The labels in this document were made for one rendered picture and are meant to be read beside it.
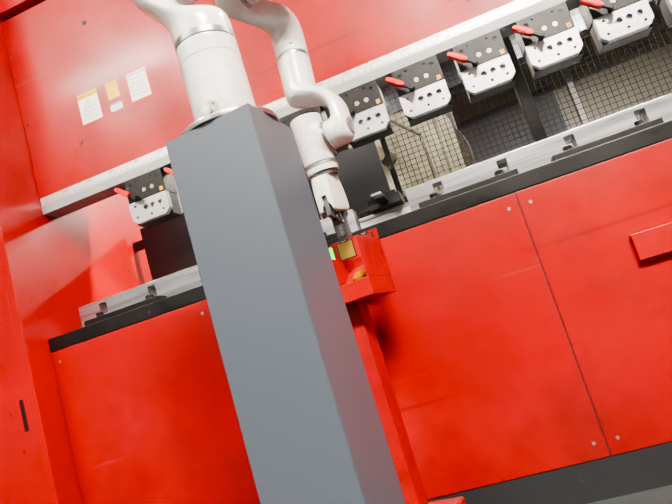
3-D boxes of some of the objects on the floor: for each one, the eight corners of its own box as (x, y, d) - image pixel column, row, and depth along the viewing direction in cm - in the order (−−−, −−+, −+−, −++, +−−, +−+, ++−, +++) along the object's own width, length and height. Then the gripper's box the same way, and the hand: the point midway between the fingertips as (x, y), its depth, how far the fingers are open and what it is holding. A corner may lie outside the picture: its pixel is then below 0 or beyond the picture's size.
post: (637, 412, 228) (469, -34, 261) (634, 410, 233) (470, -28, 265) (651, 408, 227) (480, -39, 259) (648, 406, 231) (480, -33, 264)
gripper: (323, 164, 144) (347, 234, 143) (346, 168, 158) (369, 232, 156) (297, 176, 147) (321, 245, 146) (323, 179, 161) (345, 242, 159)
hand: (343, 231), depth 151 cm, fingers closed
